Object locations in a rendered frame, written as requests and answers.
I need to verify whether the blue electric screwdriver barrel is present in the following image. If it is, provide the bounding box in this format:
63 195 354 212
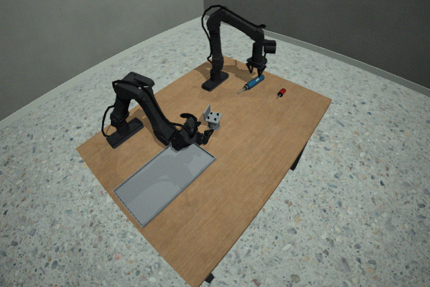
243 74 265 90

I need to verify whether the red screwdriver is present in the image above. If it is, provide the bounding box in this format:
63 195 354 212
277 88 286 98

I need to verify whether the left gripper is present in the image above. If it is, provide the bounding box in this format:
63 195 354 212
246 53 267 77

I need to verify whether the grey l-shaped metal bracket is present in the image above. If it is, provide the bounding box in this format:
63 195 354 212
204 104 222 124

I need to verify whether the dark grey cylinder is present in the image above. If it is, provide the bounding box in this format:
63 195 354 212
208 121 220 131

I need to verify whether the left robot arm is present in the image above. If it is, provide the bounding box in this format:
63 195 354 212
202 8 276 89

